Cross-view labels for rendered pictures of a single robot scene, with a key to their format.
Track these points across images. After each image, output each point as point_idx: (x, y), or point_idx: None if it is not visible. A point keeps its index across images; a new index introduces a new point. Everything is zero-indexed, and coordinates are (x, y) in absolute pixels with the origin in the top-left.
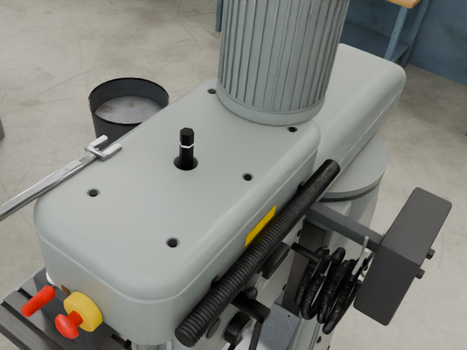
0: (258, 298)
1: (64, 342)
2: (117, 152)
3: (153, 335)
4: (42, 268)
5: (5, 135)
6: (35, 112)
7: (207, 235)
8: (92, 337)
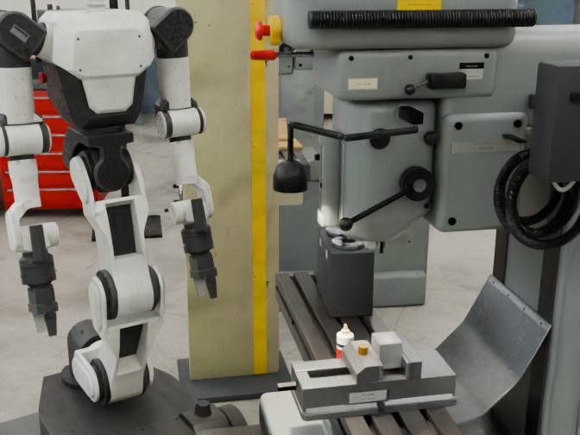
0: (449, 165)
1: (316, 305)
2: None
3: (298, 26)
4: None
5: (426, 304)
6: (471, 296)
7: None
8: (337, 292)
